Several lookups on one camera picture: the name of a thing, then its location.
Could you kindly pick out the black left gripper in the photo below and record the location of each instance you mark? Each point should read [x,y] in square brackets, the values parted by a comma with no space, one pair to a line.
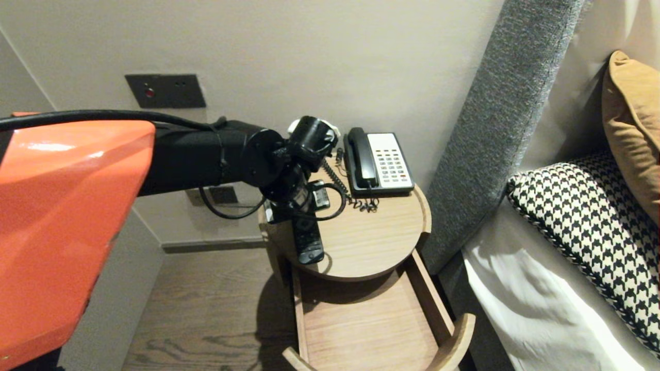
[291,203]

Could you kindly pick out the black TV remote control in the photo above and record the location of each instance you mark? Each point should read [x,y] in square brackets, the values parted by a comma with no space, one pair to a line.
[309,250]

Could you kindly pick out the curved-front wooden drawer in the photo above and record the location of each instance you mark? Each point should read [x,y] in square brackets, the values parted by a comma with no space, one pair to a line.
[371,330]

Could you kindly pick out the orange and black left arm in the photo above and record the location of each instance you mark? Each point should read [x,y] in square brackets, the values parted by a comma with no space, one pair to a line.
[67,206]

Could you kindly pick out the round wooden nightstand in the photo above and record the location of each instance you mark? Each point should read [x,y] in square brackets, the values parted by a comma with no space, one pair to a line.
[371,232]

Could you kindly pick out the black telephone handset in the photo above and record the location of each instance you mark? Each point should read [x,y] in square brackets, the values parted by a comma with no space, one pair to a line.
[361,158]

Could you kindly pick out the black and white telephone base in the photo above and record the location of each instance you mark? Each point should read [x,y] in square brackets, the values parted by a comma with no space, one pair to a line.
[392,165]

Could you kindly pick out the grey upholstered headboard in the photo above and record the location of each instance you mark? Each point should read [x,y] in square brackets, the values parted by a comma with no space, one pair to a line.
[490,129]

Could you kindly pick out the white bed sheet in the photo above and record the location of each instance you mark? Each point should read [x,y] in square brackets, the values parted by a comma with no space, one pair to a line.
[526,309]

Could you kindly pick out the black white houndstooth pillow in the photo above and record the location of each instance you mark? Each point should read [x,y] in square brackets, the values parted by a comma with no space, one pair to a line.
[593,226]

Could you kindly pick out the mustard brown cushion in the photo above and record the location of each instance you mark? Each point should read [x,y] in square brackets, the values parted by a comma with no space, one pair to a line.
[634,129]

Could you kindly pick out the dark wall outlet plate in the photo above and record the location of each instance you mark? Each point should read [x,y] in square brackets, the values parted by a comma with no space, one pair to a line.
[224,196]

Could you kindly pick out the grey wall baseboard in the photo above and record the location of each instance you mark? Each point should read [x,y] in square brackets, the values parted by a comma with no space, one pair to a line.
[216,246]

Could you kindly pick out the beige wall power outlet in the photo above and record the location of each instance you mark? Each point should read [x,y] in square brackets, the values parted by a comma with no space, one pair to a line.
[195,198]

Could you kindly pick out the dark wall switch panel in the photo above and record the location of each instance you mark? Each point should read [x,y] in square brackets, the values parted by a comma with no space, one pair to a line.
[166,91]

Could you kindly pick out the grey upholstered bed frame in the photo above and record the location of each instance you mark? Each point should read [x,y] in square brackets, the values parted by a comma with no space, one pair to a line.
[482,340]

